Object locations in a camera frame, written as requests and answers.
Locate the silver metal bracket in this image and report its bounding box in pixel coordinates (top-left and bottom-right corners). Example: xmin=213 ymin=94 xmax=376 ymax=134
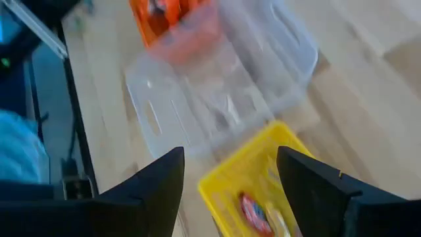
xmin=0 ymin=0 xmax=69 ymax=60

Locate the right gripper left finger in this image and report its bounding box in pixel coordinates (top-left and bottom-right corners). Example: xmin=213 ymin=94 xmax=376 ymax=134
xmin=0 ymin=146 xmax=186 ymax=237

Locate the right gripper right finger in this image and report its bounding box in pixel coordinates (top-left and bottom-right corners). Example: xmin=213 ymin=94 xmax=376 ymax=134
xmin=276 ymin=145 xmax=421 ymax=237

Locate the clear plastic bin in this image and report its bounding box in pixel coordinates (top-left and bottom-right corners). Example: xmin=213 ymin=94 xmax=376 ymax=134
xmin=124 ymin=0 xmax=320 ymax=161

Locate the black aluminium frame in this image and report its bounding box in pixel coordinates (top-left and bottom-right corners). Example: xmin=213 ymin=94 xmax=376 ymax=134
xmin=57 ymin=22 xmax=99 ymax=200

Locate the orange plastic basket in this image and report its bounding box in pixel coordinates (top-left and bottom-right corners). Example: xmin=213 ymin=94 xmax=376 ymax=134
xmin=128 ymin=0 xmax=222 ymax=63

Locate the yellow plastic basket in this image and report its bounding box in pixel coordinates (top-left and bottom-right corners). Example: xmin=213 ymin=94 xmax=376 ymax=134
xmin=197 ymin=120 xmax=318 ymax=237

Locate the red blue candy pack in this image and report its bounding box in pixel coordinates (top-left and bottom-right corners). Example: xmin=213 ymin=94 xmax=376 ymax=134
xmin=238 ymin=192 xmax=276 ymax=237

